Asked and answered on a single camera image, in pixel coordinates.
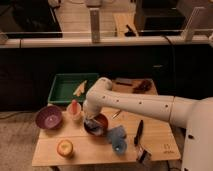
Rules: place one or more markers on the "small black clip object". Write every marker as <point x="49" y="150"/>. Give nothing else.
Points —
<point x="142" y="155"/>

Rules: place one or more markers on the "dark flat rectangular object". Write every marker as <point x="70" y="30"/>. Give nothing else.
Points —
<point x="123" y="81"/>

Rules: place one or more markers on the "purple bowl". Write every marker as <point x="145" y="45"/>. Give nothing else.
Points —
<point x="49" y="117"/>

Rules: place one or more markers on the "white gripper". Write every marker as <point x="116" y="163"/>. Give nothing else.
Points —
<point x="90" y="110"/>

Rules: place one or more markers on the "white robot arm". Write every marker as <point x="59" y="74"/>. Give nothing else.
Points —
<point x="196" y="116"/>

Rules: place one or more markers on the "yellow orange fruit toy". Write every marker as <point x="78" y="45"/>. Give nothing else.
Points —
<point x="65" y="148"/>

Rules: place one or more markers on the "white vertical post right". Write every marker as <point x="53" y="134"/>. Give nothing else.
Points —
<point x="192" y="23"/>

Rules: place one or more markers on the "blue towel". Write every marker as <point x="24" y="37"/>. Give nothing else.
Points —
<point x="116" y="137"/>

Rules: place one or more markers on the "green plastic tray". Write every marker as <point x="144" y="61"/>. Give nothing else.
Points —
<point x="64" y="86"/>

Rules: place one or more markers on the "yellow banana piece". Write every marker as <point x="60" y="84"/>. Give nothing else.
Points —
<point x="80" y="89"/>

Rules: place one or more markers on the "dark red bowl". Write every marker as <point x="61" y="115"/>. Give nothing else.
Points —
<point x="96" y="126"/>

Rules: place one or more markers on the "black object on shelf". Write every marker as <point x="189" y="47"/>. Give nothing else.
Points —
<point x="129" y="32"/>

